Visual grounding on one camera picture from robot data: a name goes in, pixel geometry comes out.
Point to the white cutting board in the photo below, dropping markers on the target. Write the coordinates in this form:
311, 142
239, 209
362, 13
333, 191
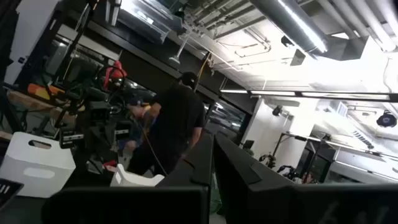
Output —
133, 180
37, 161

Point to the black overhead LED light bar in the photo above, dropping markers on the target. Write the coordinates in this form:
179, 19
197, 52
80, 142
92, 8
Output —
311, 94

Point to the orange plastic item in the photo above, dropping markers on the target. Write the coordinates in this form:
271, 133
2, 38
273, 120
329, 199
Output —
46, 91

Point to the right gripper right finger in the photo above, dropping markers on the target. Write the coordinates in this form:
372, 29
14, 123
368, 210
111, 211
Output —
248, 193

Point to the background robot rig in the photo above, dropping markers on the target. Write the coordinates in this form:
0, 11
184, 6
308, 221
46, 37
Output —
289, 172

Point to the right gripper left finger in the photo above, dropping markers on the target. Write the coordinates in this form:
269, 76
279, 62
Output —
174, 205

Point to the silver ceiling air duct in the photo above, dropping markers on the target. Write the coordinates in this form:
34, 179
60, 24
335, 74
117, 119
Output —
289, 25

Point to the black ceiling-hung camera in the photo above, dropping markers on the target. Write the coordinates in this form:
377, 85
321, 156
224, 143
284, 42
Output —
386, 119
277, 110

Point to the person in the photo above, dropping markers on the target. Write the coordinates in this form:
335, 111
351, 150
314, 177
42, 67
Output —
177, 118

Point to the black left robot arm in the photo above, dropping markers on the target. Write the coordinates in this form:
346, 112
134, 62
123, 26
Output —
93, 165

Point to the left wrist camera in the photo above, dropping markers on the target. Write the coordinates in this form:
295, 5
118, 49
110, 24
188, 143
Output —
99, 111

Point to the red hanging object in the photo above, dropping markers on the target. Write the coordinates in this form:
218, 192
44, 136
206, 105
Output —
115, 73

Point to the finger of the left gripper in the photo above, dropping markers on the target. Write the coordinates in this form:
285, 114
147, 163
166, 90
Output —
71, 140
122, 134

